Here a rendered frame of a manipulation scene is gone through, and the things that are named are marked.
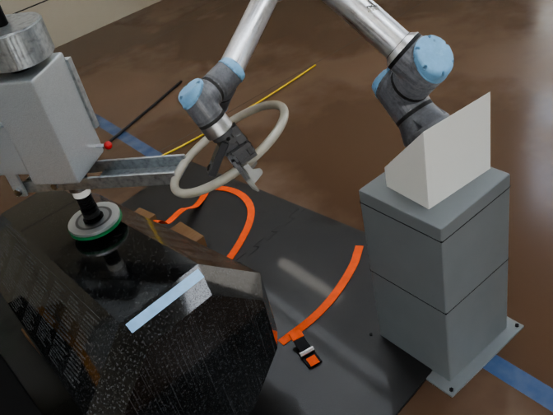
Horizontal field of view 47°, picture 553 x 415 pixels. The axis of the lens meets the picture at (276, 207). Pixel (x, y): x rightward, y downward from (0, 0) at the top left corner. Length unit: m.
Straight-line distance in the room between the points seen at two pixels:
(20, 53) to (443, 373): 2.03
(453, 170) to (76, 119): 1.36
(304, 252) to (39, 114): 1.76
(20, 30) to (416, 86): 1.29
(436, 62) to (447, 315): 0.97
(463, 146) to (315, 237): 1.47
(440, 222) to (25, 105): 1.46
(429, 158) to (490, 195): 0.32
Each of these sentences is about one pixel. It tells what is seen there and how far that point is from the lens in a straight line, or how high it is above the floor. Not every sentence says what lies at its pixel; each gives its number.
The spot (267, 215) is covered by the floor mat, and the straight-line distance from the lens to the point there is 3.86.
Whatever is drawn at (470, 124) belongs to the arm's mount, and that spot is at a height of 1.09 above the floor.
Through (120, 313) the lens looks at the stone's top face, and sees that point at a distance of 2.28.
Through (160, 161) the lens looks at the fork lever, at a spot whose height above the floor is 1.13.
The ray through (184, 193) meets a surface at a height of 1.18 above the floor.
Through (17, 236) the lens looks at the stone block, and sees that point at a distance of 2.94.
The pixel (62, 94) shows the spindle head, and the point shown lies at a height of 1.45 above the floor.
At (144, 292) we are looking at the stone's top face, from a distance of 2.31.
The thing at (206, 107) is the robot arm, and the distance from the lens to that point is 1.89.
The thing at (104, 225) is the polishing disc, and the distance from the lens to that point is 2.61.
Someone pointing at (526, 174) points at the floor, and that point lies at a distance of 3.97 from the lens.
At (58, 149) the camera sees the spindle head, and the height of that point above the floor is 1.30.
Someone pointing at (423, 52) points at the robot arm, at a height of 1.40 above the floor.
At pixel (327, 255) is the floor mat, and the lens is 3.48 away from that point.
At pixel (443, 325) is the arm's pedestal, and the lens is 2.62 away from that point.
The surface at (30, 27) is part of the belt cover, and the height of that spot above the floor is 1.71.
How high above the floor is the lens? 2.32
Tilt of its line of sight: 36 degrees down
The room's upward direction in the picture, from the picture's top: 14 degrees counter-clockwise
